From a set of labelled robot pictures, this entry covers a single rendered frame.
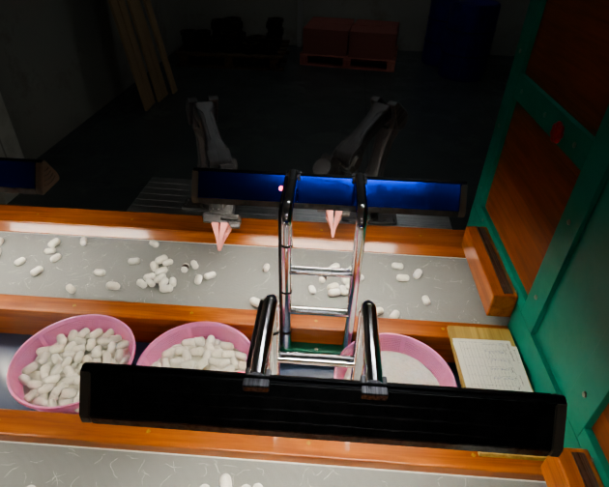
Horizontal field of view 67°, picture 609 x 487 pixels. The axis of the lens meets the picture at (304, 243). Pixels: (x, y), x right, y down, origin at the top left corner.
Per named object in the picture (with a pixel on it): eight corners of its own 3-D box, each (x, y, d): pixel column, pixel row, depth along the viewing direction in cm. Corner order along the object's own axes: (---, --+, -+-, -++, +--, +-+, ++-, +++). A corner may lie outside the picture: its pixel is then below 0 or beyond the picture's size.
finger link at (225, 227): (225, 248, 126) (228, 215, 128) (199, 246, 126) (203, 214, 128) (229, 253, 133) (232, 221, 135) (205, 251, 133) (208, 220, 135)
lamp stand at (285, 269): (283, 306, 131) (282, 165, 105) (354, 311, 131) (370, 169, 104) (275, 359, 116) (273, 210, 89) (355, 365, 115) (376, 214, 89)
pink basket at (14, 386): (57, 336, 120) (45, 310, 115) (158, 343, 119) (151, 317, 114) (-5, 430, 99) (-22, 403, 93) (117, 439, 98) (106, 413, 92)
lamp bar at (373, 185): (199, 186, 112) (196, 159, 108) (457, 200, 110) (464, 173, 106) (191, 204, 106) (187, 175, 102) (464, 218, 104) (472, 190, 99)
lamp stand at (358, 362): (265, 437, 99) (257, 280, 73) (358, 444, 98) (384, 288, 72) (250, 534, 84) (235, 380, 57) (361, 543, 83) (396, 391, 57)
